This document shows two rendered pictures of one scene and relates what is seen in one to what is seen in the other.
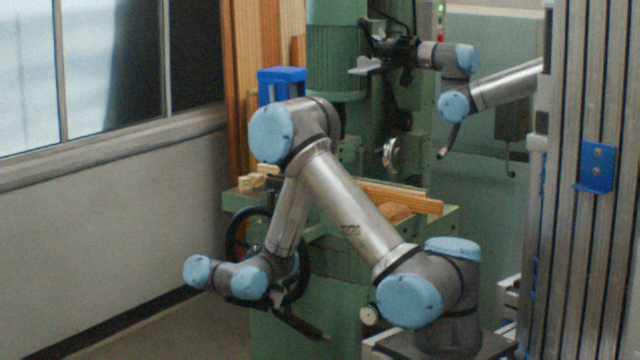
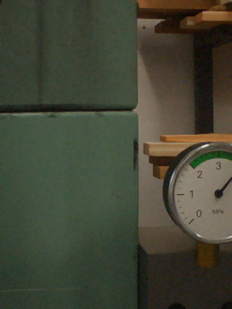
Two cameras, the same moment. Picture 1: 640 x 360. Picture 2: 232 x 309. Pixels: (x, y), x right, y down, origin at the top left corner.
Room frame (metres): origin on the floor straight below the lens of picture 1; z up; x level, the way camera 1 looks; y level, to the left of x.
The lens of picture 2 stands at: (1.74, 0.25, 0.71)
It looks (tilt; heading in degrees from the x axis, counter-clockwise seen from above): 3 degrees down; 320
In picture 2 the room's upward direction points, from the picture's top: straight up
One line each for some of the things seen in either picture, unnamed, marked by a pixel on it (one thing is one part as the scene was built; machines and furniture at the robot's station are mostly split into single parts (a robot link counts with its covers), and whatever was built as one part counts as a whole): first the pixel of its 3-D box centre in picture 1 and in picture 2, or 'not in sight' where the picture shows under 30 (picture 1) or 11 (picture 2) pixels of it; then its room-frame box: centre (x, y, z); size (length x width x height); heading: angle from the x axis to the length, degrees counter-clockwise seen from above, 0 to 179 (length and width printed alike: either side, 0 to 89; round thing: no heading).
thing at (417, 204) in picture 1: (360, 193); not in sight; (2.35, -0.09, 0.92); 0.54 x 0.02 x 0.04; 56
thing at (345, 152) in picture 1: (340, 152); not in sight; (2.42, -0.03, 1.03); 0.14 x 0.07 x 0.09; 146
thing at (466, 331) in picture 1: (449, 321); not in sight; (1.58, -0.25, 0.87); 0.15 x 0.15 x 0.10
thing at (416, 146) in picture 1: (413, 151); not in sight; (2.47, -0.25, 1.02); 0.09 x 0.07 x 0.12; 56
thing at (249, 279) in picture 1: (244, 279); not in sight; (1.75, 0.19, 0.90); 0.11 x 0.11 x 0.08; 55
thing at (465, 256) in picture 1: (450, 271); not in sight; (1.57, -0.25, 0.98); 0.13 x 0.12 x 0.14; 145
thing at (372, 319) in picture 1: (371, 315); (212, 205); (2.08, -0.11, 0.65); 0.06 x 0.04 x 0.08; 56
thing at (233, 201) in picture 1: (311, 213); not in sight; (2.32, 0.05, 0.87); 0.61 x 0.30 x 0.06; 56
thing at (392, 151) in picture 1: (394, 153); not in sight; (2.44, -0.20, 1.02); 0.12 x 0.03 x 0.12; 146
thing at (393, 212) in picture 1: (389, 210); not in sight; (2.20, -0.16, 0.92); 0.14 x 0.09 x 0.04; 146
